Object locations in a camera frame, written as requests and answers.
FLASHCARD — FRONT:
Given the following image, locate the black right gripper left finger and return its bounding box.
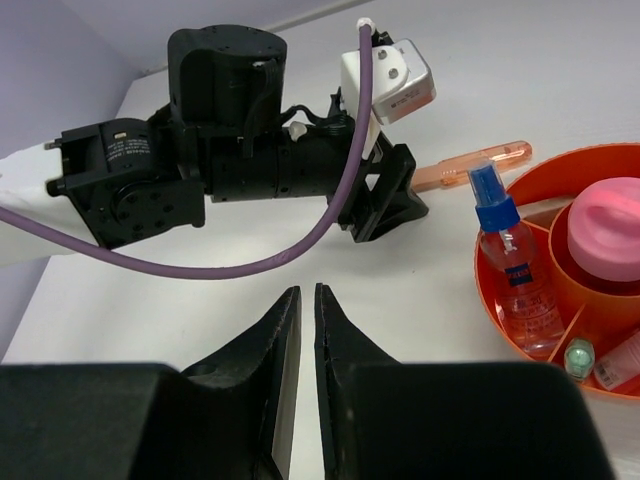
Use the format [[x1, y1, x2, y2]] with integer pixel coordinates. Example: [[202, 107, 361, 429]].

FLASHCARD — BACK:
[[1, 287, 301, 479]]

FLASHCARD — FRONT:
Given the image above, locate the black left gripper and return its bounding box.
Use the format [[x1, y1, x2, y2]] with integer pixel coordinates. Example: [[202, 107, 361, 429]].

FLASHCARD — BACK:
[[202, 95, 429, 243]]

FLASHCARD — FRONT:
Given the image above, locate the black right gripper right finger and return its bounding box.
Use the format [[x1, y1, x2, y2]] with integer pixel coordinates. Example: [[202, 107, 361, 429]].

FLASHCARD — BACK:
[[314, 284, 615, 479]]

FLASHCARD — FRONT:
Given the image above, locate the orange translucent pen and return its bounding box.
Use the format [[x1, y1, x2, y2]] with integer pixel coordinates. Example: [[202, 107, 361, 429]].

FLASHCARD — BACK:
[[411, 140, 533, 193]]

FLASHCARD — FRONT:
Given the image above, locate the blue white glue bottle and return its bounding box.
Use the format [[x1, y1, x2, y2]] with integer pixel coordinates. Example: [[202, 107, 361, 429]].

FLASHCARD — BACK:
[[468, 161, 565, 358]]

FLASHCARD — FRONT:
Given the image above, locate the pink translucent pen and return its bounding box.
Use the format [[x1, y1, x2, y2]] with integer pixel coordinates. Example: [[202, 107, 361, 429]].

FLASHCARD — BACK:
[[594, 331, 639, 395]]

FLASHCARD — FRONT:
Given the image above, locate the pink round eraser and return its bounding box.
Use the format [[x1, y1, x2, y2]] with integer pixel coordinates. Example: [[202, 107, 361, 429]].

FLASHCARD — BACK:
[[567, 177, 639, 296]]

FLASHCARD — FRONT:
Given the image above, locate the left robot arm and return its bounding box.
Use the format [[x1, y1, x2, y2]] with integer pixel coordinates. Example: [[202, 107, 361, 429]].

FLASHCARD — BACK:
[[1, 19, 436, 479]]

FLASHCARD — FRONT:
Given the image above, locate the green translucent pen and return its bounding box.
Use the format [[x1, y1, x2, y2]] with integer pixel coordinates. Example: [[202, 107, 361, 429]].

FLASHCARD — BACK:
[[564, 337, 596, 383]]

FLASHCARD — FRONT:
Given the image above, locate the orange round divided container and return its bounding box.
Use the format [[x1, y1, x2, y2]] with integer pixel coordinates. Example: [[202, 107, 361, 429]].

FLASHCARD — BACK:
[[473, 142, 640, 401]]

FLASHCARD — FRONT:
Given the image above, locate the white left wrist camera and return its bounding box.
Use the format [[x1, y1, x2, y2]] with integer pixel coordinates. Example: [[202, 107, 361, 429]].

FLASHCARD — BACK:
[[358, 21, 436, 159]]

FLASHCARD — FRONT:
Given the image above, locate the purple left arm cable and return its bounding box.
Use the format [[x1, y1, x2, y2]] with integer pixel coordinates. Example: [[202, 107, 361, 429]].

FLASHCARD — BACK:
[[0, 17, 376, 280]]

